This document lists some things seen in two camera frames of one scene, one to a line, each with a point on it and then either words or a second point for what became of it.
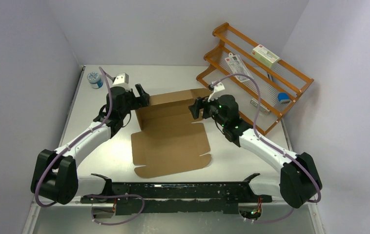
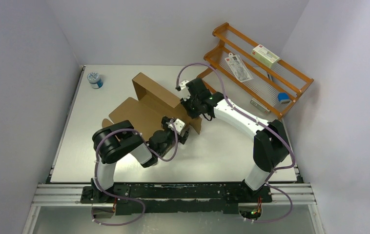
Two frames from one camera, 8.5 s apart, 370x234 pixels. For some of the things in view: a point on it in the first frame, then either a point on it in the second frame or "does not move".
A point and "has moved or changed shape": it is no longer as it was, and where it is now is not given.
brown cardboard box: x=170 y=142 has moved or changed shape
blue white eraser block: x=283 y=98 does not move
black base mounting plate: x=162 y=197 does not move
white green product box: x=265 y=56 does not move
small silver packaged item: x=263 y=108 does not move
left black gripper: x=141 y=101 → x=182 y=139
